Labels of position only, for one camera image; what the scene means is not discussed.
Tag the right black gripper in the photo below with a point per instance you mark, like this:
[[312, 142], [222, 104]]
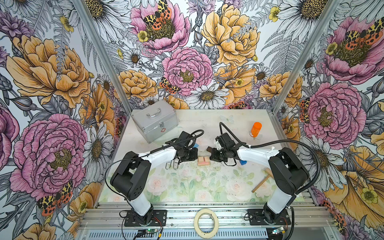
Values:
[[213, 156]]

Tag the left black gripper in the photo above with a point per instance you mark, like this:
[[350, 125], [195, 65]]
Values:
[[194, 156]]

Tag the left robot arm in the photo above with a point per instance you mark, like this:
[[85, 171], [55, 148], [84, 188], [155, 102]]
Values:
[[132, 172]]

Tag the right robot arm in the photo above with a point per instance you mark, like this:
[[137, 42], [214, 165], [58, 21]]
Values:
[[290, 175]]

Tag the metal tongs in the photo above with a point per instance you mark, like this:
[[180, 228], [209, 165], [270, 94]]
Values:
[[174, 164]]

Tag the orange plastic bottle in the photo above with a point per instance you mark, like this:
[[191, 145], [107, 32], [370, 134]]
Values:
[[255, 130]]

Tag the silver metal case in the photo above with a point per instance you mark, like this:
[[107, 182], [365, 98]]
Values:
[[155, 120]]

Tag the thin wood stick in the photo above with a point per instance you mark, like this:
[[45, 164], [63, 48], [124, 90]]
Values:
[[269, 175]]

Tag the green circuit board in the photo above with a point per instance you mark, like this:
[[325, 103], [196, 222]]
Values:
[[277, 231], [146, 233]]

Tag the masking tape roll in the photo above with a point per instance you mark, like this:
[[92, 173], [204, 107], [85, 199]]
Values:
[[206, 224]]

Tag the right green circuit board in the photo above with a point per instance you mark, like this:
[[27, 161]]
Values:
[[277, 231]]

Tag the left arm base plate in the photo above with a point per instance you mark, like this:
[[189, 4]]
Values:
[[154, 218]]

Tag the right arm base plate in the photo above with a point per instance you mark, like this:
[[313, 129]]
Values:
[[262, 217]]

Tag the aluminium frame rail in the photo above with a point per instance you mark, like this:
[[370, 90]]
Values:
[[109, 216]]

